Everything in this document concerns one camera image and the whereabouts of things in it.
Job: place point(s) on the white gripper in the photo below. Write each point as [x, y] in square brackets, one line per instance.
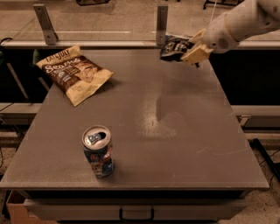
[216, 35]

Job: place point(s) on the open blue soda can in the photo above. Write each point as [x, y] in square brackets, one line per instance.
[98, 148]

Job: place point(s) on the blue Kettle chip bag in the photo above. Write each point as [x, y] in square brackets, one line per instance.
[174, 48]

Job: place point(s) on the grey table drawer with handle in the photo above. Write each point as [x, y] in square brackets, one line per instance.
[135, 210]

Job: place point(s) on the brown Late July chip bag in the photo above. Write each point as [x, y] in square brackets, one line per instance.
[77, 76]

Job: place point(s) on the metal bracket post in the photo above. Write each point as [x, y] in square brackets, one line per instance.
[49, 34]
[162, 14]

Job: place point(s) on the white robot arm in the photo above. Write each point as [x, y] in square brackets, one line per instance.
[253, 17]

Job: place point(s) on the middle metal bracket post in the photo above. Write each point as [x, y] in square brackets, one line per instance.
[162, 14]

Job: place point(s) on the glass barrier panel with rail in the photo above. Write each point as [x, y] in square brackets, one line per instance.
[118, 23]

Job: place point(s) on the left metal bracket post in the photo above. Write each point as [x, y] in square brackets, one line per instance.
[49, 34]

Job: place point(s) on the cardboard box under table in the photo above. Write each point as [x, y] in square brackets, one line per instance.
[19, 214]

